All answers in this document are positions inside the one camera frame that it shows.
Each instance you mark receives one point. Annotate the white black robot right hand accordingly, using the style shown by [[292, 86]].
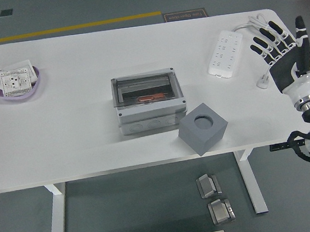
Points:
[[288, 71]]

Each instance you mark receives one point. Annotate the orange cylinder object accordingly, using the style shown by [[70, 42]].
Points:
[[147, 98]]

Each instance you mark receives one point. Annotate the grey electrical box clear lid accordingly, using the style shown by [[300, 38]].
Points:
[[149, 116]]

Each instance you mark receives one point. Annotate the white power strip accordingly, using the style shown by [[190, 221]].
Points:
[[225, 53]]

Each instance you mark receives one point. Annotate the black table control panel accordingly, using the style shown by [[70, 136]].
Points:
[[279, 146]]

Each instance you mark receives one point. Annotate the grey cube holder block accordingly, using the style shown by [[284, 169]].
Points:
[[194, 139]]

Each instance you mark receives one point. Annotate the dark floor sign orange text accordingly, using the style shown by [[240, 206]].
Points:
[[185, 16]]

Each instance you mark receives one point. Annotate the silver metal block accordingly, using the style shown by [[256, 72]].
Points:
[[220, 212], [207, 186]]

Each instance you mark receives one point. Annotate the yellow floor tape line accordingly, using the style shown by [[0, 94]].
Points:
[[62, 29]]

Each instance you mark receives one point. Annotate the purple bowl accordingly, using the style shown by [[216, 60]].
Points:
[[17, 96]]

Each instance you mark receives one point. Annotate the white socket panel printed back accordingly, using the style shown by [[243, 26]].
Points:
[[15, 82]]

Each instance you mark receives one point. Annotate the black floor hatch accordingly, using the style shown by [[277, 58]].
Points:
[[6, 12]]

